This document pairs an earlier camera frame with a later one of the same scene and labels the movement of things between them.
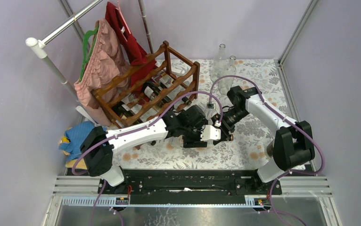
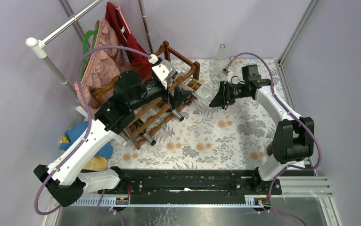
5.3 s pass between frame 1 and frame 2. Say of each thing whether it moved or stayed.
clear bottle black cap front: moved
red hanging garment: stayed
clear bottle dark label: stayed
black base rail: stayed
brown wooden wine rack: stayed
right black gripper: moved
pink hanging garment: stayed
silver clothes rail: stayed
